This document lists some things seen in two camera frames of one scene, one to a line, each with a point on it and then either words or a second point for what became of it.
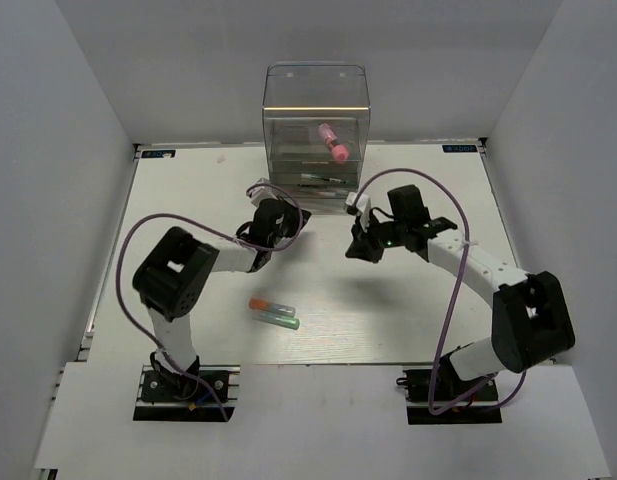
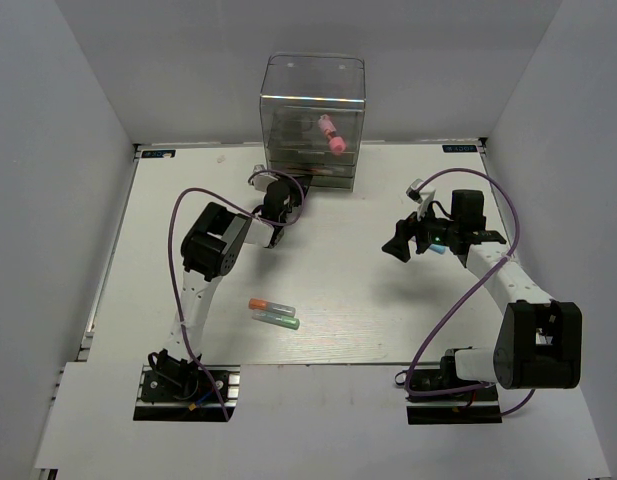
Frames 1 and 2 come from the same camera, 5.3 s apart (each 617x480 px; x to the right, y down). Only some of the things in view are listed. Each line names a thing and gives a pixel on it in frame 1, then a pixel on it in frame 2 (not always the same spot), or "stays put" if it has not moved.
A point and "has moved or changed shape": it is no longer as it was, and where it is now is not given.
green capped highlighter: (279, 320) stays put
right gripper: (363, 246) -> (406, 230)
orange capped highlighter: (278, 307) stays put
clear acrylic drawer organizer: (316, 122) has moved or changed shape
